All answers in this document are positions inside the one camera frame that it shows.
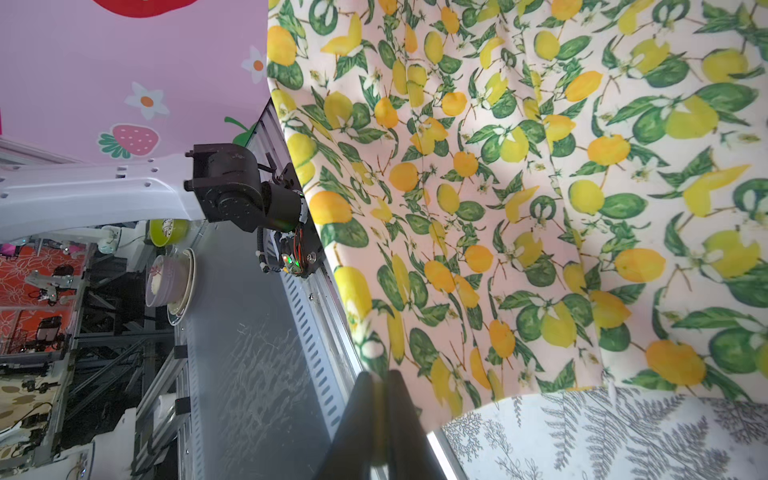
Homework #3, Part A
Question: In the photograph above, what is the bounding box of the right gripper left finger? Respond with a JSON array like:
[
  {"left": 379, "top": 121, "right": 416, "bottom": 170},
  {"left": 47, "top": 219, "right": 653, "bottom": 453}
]
[{"left": 314, "top": 372, "right": 388, "bottom": 480}]

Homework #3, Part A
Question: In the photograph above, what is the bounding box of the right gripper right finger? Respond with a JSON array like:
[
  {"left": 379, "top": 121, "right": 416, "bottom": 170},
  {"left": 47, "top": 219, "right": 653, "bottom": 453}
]
[{"left": 385, "top": 370, "right": 446, "bottom": 480}]

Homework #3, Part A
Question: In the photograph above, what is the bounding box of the yellow lemon print skirt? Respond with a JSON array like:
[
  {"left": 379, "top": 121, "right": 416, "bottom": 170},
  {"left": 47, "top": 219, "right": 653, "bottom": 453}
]
[{"left": 266, "top": 1, "right": 767, "bottom": 431}]

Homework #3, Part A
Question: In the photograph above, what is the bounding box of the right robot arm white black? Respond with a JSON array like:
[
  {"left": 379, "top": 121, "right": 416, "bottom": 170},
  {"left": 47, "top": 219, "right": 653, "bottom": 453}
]
[{"left": 1, "top": 143, "right": 445, "bottom": 479}]

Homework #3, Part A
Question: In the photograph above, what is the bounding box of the stacked bowls and plate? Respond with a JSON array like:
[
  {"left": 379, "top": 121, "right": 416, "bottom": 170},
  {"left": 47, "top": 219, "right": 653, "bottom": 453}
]
[{"left": 145, "top": 248, "right": 197, "bottom": 327}]

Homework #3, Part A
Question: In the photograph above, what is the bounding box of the background workbench with clutter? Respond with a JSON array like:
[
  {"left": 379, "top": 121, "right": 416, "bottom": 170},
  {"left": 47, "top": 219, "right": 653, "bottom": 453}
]
[{"left": 1, "top": 239, "right": 166, "bottom": 476}]

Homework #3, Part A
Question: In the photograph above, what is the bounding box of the aluminium mounting rail frame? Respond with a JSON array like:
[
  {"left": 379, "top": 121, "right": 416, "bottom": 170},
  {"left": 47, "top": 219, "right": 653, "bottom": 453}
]
[{"left": 128, "top": 98, "right": 469, "bottom": 480}]

